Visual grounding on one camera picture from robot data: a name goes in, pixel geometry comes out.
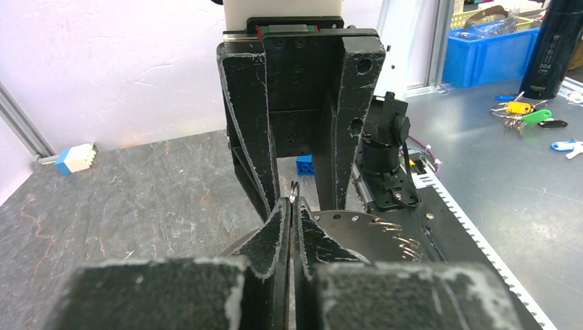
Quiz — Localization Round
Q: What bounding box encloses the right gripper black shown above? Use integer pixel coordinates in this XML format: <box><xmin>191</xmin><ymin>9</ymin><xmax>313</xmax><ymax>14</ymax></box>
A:
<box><xmin>217</xmin><ymin>16</ymin><xmax>386</xmax><ymax>221</ymax></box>

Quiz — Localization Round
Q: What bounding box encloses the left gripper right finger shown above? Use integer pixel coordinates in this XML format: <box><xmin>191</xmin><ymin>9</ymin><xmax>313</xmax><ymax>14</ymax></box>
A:
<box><xmin>291</xmin><ymin>197</ymin><xmax>520</xmax><ymax>329</ymax></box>

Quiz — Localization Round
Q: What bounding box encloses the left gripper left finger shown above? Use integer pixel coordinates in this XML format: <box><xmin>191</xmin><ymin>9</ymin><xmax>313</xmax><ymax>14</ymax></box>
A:
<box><xmin>45</xmin><ymin>198</ymin><xmax>291</xmax><ymax>329</ymax></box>

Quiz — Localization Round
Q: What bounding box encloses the silver keyring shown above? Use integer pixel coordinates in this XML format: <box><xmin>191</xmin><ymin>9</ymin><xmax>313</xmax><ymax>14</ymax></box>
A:
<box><xmin>289</xmin><ymin>181</ymin><xmax>300</xmax><ymax>204</ymax></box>

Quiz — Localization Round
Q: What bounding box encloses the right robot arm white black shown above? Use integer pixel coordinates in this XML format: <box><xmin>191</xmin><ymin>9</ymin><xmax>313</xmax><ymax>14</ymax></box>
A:
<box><xmin>217</xmin><ymin>1</ymin><xmax>420</xmax><ymax>220</ymax></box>

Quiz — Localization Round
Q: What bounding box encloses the blue green toy brick stack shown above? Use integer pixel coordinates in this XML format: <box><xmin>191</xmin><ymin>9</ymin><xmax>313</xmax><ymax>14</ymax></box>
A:
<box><xmin>296</xmin><ymin>155</ymin><xmax>315</xmax><ymax>176</ymax></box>

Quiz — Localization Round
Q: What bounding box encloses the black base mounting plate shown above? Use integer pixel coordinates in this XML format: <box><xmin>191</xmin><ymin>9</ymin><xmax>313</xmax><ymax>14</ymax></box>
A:
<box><xmin>352</xmin><ymin>164</ymin><xmax>556</xmax><ymax>329</ymax></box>

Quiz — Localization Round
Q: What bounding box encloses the blue plastic bin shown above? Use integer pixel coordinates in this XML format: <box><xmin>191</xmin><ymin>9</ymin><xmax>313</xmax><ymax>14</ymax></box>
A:
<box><xmin>442</xmin><ymin>28</ymin><xmax>539</xmax><ymax>88</ymax></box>

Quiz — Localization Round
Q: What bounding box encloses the blue white toy brick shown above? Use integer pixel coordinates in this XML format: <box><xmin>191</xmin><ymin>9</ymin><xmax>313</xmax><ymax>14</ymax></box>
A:
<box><xmin>54</xmin><ymin>142</ymin><xmax>97</xmax><ymax>175</ymax></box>

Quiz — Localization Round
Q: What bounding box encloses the yellow key tag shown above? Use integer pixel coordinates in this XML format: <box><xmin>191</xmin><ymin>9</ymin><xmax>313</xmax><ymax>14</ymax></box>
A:
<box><xmin>504</xmin><ymin>101</ymin><xmax>532</xmax><ymax>115</ymax></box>

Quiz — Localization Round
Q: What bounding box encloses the green key tag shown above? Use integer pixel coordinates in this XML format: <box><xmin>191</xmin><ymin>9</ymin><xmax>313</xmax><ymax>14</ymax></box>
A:
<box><xmin>522</xmin><ymin>109</ymin><xmax>552</xmax><ymax>125</ymax></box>

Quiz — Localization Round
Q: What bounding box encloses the black key tag on bench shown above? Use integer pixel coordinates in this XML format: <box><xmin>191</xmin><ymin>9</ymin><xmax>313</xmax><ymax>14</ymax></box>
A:
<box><xmin>537</xmin><ymin>119</ymin><xmax>568</xmax><ymax>129</ymax></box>

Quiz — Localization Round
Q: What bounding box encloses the dark bottle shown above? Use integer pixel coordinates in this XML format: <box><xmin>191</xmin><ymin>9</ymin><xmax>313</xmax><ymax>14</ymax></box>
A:
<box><xmin>520</xmin><ymin>0</ymin><xmax>582</xmax><ymax>100</ymax></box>

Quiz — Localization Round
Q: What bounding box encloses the blue key tag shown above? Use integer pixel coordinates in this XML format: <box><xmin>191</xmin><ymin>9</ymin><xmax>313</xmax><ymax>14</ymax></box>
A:
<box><xmin>550</xmin><ymin>140</ymin><xmax>582</xmax><ymax>152</ymax></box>

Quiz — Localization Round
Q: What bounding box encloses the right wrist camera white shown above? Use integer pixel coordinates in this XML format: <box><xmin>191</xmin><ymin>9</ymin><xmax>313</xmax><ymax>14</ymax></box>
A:
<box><xmin>223</xmin><ymin>0</ymin><xmax>342</xmax><ymax>30</ymax></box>

